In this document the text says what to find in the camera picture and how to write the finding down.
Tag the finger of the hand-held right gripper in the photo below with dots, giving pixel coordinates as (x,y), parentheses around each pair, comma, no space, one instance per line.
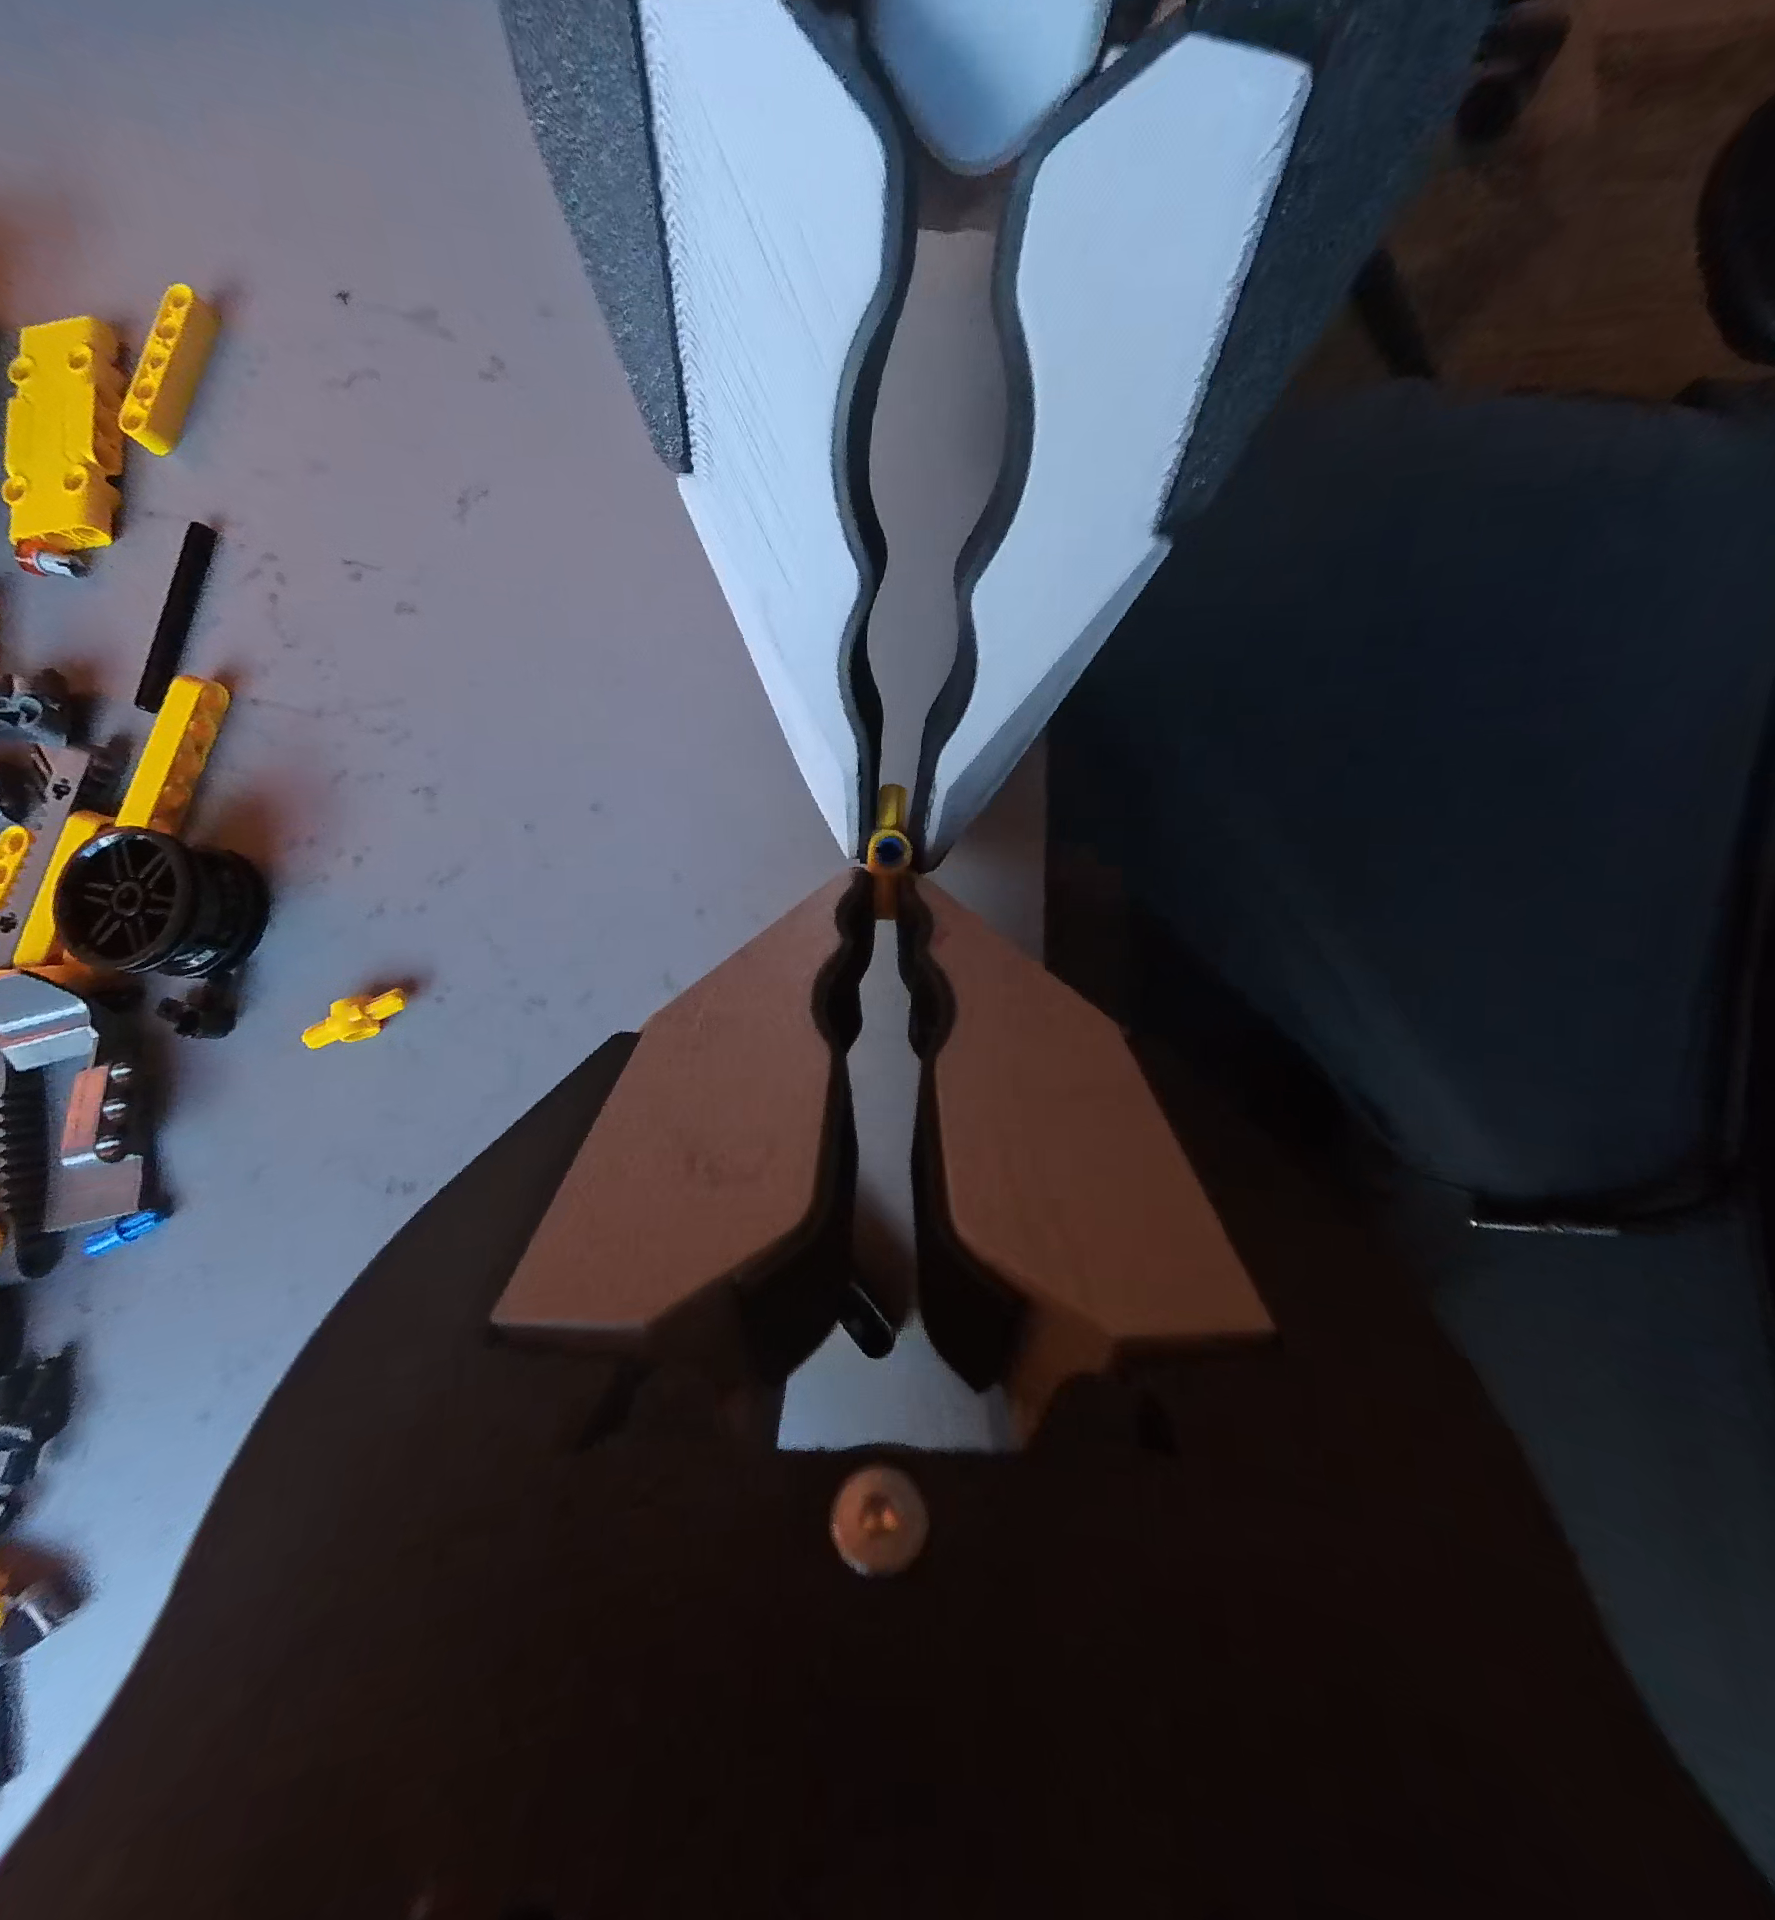
(768,374)
(1141,330)

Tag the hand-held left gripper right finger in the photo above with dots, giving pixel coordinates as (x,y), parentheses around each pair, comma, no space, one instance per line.
(1082,1170)

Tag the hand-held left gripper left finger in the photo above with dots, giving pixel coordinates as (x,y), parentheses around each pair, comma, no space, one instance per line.
(678,1170)

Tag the yellow cross axle connector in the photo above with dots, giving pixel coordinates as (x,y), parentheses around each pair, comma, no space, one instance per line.
(354,1018)
(889,810)

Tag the grey desk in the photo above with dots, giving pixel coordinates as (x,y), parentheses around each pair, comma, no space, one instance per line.
(453,675)

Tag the black chair base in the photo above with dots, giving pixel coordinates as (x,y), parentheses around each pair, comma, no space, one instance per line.
(1397,315)

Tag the short yellow holed beam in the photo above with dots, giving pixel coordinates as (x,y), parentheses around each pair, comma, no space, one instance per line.
(171,368)

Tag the yellow studded block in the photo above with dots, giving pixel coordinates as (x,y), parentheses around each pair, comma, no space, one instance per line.
(71,428)

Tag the black axle rod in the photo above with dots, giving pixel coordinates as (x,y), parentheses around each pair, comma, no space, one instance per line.
(179,617)

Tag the black spoked wheel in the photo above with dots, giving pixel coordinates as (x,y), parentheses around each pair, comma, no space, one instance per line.
(151,909)

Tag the grey toothed rack piece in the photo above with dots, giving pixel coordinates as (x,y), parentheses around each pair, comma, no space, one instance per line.
(71,1118)

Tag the long yellow holed beam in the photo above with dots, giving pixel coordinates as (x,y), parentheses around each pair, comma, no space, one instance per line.
(175,752)

